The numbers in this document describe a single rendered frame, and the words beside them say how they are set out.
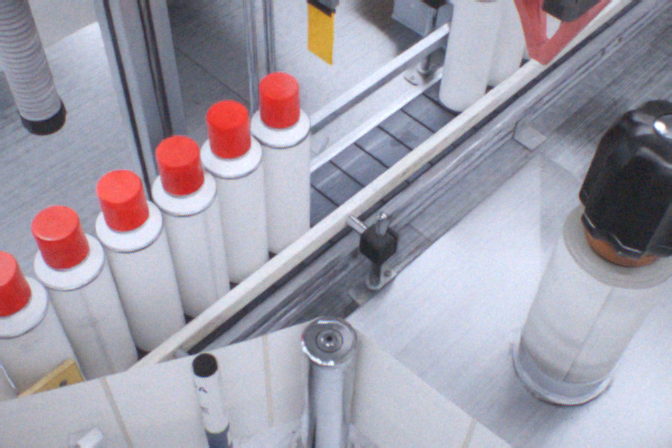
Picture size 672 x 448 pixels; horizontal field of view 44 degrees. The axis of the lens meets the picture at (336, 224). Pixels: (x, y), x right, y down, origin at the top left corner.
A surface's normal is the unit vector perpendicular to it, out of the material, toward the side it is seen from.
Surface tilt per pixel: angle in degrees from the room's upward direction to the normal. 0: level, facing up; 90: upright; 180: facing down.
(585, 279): 92
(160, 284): 90
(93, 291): 90
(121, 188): 3
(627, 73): 0
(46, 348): 90
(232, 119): 2
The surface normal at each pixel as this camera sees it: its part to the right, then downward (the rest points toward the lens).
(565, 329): -0.65, 0.58
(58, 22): 0.03, -0.62
